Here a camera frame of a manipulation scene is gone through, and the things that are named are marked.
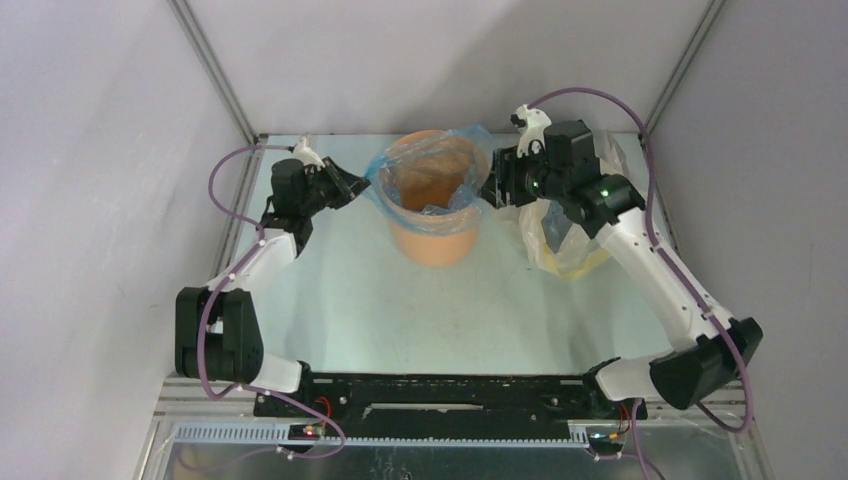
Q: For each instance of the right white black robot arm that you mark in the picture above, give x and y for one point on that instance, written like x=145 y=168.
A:
x=709 y=347

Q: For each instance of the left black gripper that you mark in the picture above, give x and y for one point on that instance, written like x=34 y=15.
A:
x=346 y=186

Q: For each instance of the translucent yellowish plastic bag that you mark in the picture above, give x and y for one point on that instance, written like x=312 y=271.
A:
x=560 y=234

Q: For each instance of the aluminium frame rail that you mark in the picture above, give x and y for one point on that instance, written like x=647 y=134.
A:
x=184 y=413

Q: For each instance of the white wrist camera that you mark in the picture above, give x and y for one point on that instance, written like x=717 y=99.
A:
x=531 y=124
x=303 y=151

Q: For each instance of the blue plastic trash bag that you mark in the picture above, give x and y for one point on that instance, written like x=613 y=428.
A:
x=431 y=183

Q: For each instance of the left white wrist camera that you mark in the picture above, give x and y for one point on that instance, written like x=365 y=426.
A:
x=303 y=151

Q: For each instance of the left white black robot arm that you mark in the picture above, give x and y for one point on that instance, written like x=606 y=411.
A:
x=219 y=327

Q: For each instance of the aluminium corner post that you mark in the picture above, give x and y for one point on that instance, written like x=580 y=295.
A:
x=210 y=63
x=686 y=60

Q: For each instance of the left aluminium corner post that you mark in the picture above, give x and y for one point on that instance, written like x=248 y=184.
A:
x=210 y=63

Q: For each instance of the orange plastic trash bin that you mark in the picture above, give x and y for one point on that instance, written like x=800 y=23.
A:
x=433 y=251

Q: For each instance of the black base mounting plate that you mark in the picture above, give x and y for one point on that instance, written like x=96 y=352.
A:
x=457 y=407

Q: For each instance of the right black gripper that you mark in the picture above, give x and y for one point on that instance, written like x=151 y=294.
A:
x=501 y=177

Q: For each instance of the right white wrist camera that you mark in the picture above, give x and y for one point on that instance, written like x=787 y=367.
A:
x=531 y=124

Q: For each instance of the right aluminium corner post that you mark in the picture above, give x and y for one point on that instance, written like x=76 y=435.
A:
x=686 y=60

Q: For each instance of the small red-lit circuit board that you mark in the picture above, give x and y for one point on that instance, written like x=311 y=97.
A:
x=306 y=432

